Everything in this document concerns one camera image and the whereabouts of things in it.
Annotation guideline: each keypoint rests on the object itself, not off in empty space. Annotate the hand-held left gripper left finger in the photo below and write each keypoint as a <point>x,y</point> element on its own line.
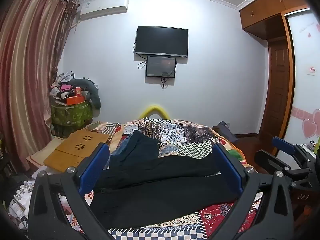
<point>92,171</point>

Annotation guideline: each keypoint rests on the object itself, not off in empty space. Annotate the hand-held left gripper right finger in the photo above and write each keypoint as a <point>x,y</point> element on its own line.
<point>230,171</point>

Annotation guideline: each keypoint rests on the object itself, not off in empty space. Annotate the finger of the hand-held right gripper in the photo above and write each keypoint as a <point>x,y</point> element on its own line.
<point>283,146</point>
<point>266,160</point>

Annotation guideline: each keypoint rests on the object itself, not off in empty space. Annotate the black pants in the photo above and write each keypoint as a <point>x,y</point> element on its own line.
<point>162,195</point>

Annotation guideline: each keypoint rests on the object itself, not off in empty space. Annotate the dark teal pants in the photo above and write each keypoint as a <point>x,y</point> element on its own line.
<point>140,147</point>

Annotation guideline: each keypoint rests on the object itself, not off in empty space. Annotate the green orange fleece blanket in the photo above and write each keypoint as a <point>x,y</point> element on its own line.
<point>233,153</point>

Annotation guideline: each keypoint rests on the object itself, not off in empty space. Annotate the bamboo lap desk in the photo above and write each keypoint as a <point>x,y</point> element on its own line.
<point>75,147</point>

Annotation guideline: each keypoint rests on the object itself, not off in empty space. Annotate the blue jeans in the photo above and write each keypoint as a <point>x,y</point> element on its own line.
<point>120,147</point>

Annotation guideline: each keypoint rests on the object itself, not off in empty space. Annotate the grey bag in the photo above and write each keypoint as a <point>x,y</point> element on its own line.
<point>226,130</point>

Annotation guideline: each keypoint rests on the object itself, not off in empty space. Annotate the beige mat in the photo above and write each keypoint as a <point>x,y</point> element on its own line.
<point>42,152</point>

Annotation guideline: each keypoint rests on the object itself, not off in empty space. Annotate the brown wooden door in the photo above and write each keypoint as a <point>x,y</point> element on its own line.
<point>275,92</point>

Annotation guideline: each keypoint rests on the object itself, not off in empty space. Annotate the white wardrobe door with hearts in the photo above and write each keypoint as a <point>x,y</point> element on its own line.
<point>305,92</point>

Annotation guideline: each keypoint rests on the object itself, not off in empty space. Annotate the green patterned storage box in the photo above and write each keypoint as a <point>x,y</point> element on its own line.
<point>70,116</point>

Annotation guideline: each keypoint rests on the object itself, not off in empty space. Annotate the patchwork printed blanket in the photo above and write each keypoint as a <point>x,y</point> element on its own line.
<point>180,135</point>

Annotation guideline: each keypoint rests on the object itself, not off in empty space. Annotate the orange box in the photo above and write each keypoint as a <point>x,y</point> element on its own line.
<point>75,100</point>

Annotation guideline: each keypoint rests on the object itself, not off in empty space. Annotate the grey plush toy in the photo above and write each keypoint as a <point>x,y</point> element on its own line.
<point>93,97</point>

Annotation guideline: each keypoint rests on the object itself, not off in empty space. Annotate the floor clutter pile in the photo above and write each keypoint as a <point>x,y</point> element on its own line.
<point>20,200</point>

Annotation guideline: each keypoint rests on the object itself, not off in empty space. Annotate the small red box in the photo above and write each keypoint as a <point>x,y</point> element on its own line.
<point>78,91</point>

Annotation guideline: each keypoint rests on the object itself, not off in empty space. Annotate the yellow padded bar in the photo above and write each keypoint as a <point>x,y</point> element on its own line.
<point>153,107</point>

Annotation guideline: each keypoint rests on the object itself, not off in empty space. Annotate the pile of clothes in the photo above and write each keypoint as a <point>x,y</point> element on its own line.
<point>60,87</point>

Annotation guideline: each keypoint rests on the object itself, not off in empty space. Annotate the striped pink curtain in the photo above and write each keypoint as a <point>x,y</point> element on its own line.
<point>30,67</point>

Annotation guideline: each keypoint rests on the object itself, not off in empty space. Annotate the wooden overhead cabinet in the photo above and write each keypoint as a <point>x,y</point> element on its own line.
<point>265,12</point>

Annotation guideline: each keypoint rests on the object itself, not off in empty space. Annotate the white air conditioner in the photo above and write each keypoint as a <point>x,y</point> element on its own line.
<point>105,6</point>

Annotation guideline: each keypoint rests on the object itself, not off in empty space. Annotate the small black wall monitor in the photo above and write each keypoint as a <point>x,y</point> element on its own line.
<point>160,66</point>

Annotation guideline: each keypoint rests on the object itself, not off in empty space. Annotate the black wall television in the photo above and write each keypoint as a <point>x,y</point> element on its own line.
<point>161,40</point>

